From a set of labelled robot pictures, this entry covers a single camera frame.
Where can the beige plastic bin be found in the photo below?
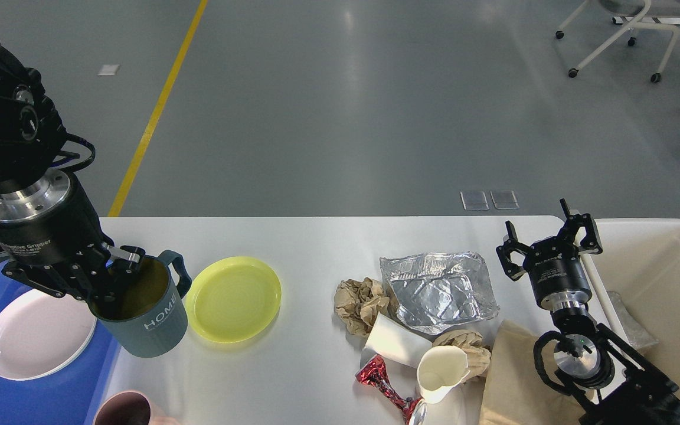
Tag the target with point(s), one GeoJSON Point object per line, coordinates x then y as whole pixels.
{"type": "Point", "coordinates": [641, 262]}

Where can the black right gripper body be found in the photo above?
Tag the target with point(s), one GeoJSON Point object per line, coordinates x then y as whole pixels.
{"type": "Point", "coordinates": [556, 274]}

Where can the blue plastic tray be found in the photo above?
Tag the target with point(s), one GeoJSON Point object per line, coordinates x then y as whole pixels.
{"type": "Point", "coordinates": [69, 396]}

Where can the crumpled brown paper ball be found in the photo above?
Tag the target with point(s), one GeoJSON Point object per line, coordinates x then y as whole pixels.
{"type": "Point", "coordinates": [359, 302]}

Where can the teal HOME mug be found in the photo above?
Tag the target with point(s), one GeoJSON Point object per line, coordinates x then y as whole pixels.
{"type": "Point", "coordinates": [156, 319]}

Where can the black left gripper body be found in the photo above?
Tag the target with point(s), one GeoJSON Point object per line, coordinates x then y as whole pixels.
{"type": "Point", "coordinates": [53, 225]}

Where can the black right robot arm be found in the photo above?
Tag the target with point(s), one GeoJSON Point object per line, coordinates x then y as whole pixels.
{"type": "Point", "coordinates": [581, 358]}

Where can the white rolling chair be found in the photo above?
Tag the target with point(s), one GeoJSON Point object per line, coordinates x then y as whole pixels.
{"type": "Point", "coordinates": [638, 15]}

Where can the brown paper bag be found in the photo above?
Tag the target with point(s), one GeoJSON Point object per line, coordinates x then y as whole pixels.
{"type": "Point", "coordinates": [514, 393]}

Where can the white plate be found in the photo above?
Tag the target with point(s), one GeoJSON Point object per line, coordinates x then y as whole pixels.
{"type": "Point", "coordinates": [41, 334]}

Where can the white paper cup lying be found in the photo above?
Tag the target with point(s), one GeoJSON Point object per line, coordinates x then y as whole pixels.
{"type": "Point", "coordinates": [393, 341]}

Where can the red foil wrapper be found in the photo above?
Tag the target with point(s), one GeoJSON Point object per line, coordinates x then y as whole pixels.
{"type": "Point", "coordinates": [374, 373]}

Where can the pink mug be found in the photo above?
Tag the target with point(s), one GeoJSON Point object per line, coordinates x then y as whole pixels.
{"type": "Point", "coordinates": [131, 407]}

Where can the yellow plastic plate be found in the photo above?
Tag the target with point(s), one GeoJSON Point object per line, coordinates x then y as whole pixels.
{"type": "Point", "coordinates": [233, 300]}

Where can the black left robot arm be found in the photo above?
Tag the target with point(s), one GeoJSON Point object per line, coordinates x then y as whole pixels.
{"type": "Point", "coordinates": [33, 138]}

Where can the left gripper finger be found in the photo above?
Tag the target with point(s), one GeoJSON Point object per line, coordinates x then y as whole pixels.
{"type": "Point", "coordinates": [77, 277]}
{"type": "Point", "coordinates": [105, 275]}

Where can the crushed white paper cup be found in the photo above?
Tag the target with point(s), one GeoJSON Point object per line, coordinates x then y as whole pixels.
{"type": "Point", "coordinates": [441, 369]}

